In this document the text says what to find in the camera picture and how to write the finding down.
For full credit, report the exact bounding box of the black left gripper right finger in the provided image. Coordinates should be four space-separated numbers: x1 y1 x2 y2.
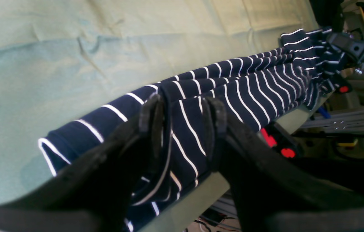
203 97 364 232

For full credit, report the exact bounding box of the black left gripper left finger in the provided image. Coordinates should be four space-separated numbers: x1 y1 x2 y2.
0 94 164 232

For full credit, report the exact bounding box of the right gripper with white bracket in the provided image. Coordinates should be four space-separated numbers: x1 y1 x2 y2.
326 33 364 74

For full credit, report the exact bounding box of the navy white striped T-shirt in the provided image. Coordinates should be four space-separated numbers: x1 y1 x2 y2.
38 28 347 232

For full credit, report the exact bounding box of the light green table cloth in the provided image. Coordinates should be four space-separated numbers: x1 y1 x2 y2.
0 0 334 232

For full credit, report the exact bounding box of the grey aluminium frame post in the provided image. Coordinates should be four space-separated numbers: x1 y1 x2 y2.
300 107 364 134

